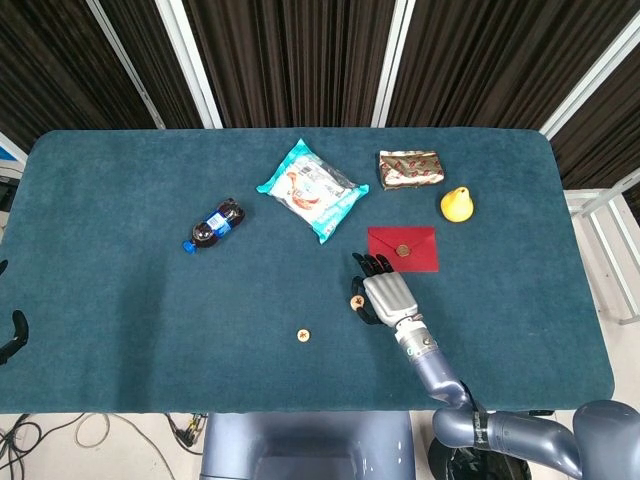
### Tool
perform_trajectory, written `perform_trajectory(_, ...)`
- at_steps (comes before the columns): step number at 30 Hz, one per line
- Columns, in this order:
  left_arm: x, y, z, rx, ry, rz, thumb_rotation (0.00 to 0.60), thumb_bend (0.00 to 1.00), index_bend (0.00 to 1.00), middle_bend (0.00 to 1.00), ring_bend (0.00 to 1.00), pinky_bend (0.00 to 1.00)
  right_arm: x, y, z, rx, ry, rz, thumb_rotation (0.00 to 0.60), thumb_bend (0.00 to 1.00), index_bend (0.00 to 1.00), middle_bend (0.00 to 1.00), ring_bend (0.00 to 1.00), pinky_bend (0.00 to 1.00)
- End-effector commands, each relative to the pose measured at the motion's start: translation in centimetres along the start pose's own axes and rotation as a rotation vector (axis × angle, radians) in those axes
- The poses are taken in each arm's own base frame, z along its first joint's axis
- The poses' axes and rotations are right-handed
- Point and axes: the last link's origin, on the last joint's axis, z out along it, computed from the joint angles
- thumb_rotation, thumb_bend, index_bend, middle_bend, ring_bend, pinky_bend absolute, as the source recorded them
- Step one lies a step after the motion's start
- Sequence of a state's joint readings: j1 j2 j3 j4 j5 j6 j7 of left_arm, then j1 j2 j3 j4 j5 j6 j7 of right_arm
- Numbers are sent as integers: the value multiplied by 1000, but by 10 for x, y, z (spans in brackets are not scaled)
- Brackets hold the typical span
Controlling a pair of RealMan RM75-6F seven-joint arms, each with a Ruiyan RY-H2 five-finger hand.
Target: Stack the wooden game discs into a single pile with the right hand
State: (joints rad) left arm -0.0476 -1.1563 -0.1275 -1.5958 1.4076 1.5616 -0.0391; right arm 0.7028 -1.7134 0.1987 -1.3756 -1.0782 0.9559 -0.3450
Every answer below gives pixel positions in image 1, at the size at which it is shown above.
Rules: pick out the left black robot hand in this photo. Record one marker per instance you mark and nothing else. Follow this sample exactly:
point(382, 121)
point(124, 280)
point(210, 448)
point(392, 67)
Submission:
point(21, 327)

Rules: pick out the teal white snack bag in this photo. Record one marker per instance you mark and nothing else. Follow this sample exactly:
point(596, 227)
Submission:
point(310, 190)

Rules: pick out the white blue box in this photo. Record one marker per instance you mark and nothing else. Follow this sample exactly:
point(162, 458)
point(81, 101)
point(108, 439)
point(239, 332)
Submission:
point(7, 155)

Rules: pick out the yellow pear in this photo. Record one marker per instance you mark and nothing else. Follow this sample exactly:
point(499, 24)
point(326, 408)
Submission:
point(455, 207)

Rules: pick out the black power plug cluster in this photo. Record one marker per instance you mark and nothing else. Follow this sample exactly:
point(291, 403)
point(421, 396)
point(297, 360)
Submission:
point(189, 435)

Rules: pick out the black table control panel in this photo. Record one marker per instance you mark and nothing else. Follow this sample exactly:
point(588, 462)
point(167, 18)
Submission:
point(542, 413)

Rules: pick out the wooden token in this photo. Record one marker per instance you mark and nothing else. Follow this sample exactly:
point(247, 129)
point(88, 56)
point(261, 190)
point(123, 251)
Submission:
point(303, 335)
point(357, 301)

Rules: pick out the cola bottle with blue cap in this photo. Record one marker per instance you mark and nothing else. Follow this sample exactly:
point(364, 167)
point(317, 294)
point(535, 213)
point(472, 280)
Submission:
point(217, 225)

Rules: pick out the black equipment case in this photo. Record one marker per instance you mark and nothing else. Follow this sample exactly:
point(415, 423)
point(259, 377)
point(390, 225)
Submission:
point(5, 192)

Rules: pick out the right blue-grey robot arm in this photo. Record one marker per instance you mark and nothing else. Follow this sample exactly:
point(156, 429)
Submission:
point(435, 365)

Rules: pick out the gold red patterned wrapper pack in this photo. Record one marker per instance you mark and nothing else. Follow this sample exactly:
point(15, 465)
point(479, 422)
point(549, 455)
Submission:
point(410, 170)

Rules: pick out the white metal rack frame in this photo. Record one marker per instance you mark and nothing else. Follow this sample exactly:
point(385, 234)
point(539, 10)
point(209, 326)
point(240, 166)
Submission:
point(582, 200)

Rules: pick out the dark brown pleated curtain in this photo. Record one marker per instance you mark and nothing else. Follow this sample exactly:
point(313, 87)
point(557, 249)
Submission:
point(50, 65)
point(147, 40)
point(490, 60)
point(290, 60)
point(610, 130)

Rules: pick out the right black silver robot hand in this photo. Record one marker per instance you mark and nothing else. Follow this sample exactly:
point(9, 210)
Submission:
point(390, 295)

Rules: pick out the white partition post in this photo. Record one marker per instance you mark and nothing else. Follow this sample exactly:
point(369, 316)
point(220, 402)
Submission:
point(393, 65)
point(127, 65)
point(590, 89)
point(191, 65)

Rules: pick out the blue-grey robot torso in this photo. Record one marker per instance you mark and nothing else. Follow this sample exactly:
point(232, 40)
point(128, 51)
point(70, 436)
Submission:
point(300, 440)

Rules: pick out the teal table cloth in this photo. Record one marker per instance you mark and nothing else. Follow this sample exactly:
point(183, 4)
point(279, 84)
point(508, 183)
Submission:
point(125, 325)

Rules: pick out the red envelope with gold seal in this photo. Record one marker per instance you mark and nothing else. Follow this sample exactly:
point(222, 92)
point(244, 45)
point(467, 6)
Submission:
point(420, 250)

